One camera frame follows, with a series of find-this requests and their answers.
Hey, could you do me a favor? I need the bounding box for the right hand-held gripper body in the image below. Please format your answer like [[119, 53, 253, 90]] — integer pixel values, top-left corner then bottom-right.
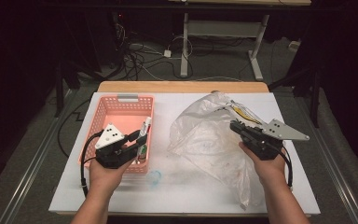
[[237, 119, 310, 161]]

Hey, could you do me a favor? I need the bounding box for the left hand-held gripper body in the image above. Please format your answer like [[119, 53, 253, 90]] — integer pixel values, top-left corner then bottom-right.
[[94, 122, 139, 170]]

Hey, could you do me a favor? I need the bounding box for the green-capped bottle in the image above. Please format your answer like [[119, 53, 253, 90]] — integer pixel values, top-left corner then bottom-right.
[[136, 144, 149, 164]]

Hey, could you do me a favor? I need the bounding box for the white tube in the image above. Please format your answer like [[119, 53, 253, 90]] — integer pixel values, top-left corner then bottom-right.
[[138, 116, 153, 140]]

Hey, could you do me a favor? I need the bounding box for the pink plastic basket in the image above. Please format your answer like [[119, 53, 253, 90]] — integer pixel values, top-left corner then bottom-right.
[[77, 94, 155, 175]]

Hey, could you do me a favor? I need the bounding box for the clear plastic bag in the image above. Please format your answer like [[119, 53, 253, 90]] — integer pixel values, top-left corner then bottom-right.
[[167, 91, 282, 211]]

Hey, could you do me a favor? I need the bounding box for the person's right hand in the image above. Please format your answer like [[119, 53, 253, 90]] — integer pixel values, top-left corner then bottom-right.
[[238, 141, 288, 189]]

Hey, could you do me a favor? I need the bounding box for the person's left hand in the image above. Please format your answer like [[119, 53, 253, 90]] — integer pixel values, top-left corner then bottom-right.
[[88, 143, 138, 195]]

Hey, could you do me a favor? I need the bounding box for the clear bluish round object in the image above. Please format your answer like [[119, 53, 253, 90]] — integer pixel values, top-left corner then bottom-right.
[[147, 170, 163, 188]]

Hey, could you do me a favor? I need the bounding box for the black stand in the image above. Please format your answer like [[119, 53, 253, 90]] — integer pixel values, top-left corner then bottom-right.
[[268, 63, 322, 129], [53, 60, 104, 119]]

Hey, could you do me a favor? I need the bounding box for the white board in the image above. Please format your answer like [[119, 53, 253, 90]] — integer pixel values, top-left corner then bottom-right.
[[48, 91, 321, 216]]

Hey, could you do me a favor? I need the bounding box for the white-legged desk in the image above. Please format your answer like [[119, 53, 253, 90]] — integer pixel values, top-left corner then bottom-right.
[[167, 0, 312, 82]]

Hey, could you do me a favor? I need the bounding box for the left hand-held gripper cable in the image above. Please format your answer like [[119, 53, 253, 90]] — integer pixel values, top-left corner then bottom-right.
[[79, 130, 105, 199]]

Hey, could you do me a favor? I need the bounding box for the hand-held gripper cable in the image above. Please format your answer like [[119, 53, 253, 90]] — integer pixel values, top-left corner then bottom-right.
[[79, 130, 105, 199], [279, 146, 295, 191]]

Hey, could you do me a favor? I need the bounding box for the right hand-held gripper cable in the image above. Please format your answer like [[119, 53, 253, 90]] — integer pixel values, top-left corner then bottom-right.
[[279, 146, 295, 191]]

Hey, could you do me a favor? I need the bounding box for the black floor cable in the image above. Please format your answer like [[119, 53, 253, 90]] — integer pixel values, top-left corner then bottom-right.
[[57, 96, 91, 159]]

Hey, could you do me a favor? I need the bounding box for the metal floor rail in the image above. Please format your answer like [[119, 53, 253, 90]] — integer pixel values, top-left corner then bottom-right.
[[0, 90, 76, 224], [296, 97, 358, 224]]

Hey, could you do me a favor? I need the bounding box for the bundle of floor cables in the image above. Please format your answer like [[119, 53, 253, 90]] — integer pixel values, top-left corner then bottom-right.
[[115, 21, 195, 82]]

